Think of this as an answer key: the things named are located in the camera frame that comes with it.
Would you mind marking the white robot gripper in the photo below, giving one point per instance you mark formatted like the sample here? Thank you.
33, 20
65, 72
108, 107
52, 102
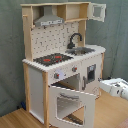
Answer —
115, 87

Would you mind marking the white oven door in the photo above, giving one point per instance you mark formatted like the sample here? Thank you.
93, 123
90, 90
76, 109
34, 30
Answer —
63, 102

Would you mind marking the wooden toy kitchen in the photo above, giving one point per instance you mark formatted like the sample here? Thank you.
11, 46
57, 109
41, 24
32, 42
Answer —
46, 40

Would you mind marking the white cabinet door with dispenser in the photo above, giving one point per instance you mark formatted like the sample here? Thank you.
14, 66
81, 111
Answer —
90, 73

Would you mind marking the grey metal sink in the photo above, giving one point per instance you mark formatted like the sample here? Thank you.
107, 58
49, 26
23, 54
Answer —
79, 51

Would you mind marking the left red oven knob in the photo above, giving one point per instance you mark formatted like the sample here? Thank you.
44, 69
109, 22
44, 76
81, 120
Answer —
56, 75

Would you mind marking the black toy faucet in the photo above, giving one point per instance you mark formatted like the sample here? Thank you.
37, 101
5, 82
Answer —
73, 40

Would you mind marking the black stovetop red burners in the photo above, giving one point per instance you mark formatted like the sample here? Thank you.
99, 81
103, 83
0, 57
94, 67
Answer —
52, 59

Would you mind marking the white microwave door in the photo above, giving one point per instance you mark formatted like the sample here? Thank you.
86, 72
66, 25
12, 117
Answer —
96, 11

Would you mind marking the grey range hood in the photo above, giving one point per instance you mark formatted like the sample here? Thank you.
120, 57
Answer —
48, 18

